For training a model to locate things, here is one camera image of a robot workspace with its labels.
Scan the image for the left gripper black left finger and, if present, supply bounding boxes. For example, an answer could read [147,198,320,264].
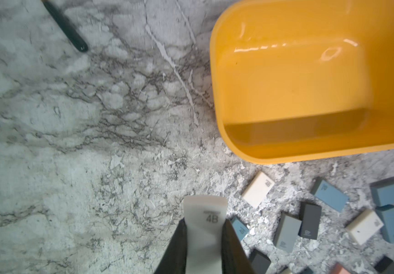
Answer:
[154,219,187,274]

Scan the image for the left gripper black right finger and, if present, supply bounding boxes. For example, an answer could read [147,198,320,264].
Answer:
[221,219,255,274]

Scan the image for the white eraser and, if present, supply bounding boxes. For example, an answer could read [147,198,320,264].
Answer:
[183,195,228,274]
[345,209,384,245]
[241,171,275,208]
[280,268,293,274]

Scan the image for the blue eraser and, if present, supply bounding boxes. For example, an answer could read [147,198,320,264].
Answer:
[300,267,314,274]
[370,177,394,207]
[311,178,349,212]
[231,216,249,242]
[375,205,394,244]

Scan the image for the grey eraser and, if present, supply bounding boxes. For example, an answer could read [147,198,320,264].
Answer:
[273,212,302,253]

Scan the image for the pink eraser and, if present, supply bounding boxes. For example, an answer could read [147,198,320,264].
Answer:
[330,263,351,274]

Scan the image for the yellow plastic storage box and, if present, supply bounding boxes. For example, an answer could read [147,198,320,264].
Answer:
[210,1,394,164]

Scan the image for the gold fork dark handle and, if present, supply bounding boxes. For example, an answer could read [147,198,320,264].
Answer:
[42,0,88,53]

